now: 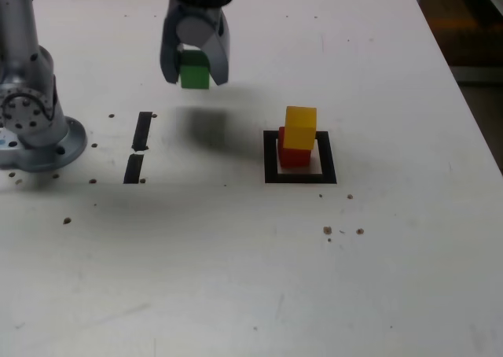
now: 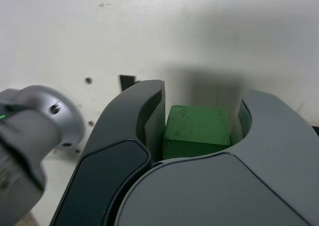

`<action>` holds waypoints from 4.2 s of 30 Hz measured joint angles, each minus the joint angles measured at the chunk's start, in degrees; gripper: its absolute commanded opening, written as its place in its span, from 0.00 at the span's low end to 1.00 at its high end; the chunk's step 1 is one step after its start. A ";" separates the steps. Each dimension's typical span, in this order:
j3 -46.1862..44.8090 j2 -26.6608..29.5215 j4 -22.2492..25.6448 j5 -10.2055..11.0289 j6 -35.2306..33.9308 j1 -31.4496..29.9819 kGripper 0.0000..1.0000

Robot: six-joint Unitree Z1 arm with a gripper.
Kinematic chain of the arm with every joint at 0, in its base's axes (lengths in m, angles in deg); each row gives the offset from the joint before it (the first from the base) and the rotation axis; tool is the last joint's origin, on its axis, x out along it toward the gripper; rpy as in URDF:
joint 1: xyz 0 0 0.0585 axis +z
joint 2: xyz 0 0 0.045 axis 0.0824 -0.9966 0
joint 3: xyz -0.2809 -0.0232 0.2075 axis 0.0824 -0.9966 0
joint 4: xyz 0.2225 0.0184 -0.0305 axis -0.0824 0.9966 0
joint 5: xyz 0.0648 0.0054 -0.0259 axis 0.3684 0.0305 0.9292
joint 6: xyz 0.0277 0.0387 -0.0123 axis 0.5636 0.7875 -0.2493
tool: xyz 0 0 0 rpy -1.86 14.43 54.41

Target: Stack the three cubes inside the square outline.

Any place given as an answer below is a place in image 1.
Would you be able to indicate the red cube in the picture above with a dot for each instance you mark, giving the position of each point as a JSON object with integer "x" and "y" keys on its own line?
{"x": 292, "y": 158}

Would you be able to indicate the brown background shelf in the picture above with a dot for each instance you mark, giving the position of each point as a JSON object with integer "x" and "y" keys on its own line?
{"x": 471, "y": 19}

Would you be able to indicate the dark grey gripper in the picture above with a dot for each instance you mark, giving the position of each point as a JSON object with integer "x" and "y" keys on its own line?
{"x": 196, "y": 9}

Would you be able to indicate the black tape strip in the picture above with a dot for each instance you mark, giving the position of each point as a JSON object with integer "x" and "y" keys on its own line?
{"x": 139, "y": 137}

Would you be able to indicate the black tape square outline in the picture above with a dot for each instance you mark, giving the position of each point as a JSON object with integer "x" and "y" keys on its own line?
{"x": 298, "y": 179}

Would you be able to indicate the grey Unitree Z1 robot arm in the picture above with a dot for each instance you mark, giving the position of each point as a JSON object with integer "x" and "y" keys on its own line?
{"x": 35, "y": 97}

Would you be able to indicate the yellow cube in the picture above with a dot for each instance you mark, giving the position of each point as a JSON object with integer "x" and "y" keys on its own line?
{"x": 299, "y": 133}

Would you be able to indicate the green cube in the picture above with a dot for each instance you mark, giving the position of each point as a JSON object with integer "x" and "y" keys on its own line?
{"x": 193, "y": 76}

